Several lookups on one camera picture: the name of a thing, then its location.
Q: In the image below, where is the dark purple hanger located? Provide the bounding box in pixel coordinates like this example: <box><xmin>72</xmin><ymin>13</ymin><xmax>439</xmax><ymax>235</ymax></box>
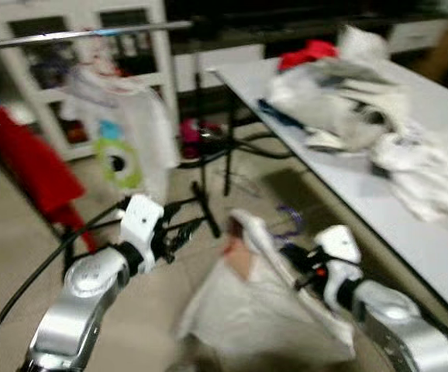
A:
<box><xmin>273</xmin><ymin>201</ymin><xmax>308</xmax><ymax>243</ymax></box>

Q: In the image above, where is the white and pink garment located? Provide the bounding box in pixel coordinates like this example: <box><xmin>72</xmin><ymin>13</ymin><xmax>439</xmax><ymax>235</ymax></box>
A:
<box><xmin>176</xmin><ymin>208</ymin><xmax>357</xmax><ymax>365</ymax></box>

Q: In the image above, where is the pink toy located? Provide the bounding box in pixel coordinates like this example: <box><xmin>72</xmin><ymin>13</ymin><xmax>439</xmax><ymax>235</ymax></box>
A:
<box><xmin>179</xmin><ymin>116</ymin><xmax>209</xmax><ymax>152</ymax></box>

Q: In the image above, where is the white shirt with green monster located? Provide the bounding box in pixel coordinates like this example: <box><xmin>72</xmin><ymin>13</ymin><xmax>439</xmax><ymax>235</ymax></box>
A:
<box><xmin>61</xmin><ymin>39</ymin><xmax>180</xmax><ymax>204</ymax></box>

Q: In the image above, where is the dark blue cloth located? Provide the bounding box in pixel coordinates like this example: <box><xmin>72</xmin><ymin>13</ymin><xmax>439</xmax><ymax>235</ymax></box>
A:
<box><xmin>259</xmin><ymin>101</ymin><xmax>302</xmax><ymax>129</ymax></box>

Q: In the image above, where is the white and red garment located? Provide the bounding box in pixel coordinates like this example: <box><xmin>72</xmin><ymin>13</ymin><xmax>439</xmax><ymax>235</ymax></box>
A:
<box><xmin>264</xmin><ymin>26</ymin><xmax>415</xmax><ymax>152</ymax></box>

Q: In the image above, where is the chrome and black clothes rack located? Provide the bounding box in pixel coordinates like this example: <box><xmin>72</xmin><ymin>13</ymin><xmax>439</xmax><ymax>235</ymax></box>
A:
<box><xmin>0</xmin><ymin>21</ymin><xmax>244</xmax><ymax>272</ymax></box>

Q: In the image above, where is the white glass-door cabinet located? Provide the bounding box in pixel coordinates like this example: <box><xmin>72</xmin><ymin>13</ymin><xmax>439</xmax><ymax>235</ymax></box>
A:
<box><xmin>0</xmin><ymin>0</ymin><xmax>180</xmax><ymax>160</ymax></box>

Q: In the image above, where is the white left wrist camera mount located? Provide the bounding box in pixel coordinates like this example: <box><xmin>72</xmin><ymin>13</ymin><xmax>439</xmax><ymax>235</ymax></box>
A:
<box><xmin>119</xmin><ymin>194</ymin><xmax>165</xmax><ymax>253</ymax></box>

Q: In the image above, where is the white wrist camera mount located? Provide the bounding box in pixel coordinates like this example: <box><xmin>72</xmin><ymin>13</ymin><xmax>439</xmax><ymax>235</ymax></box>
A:
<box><xmin>119</xmin><ymin>194</ymin><xmax>165</xmax><ymax>253</ymax></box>
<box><xmin>313</xmin><ymin>225</ymin><xmax>364</xmax><ymax>311</ymax></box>

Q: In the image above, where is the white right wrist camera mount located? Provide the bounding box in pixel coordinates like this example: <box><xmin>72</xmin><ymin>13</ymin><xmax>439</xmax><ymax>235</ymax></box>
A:
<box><xmin>313</xmin><ymin>225</ymin><xmax>364</xmax><ymax>311</ymax></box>

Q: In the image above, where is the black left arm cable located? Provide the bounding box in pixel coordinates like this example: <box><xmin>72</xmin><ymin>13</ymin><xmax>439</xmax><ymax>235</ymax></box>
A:
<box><xmin>0</xmin><ymin>200</ymin><xmax>128</xmax><ymax>365</ymax></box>

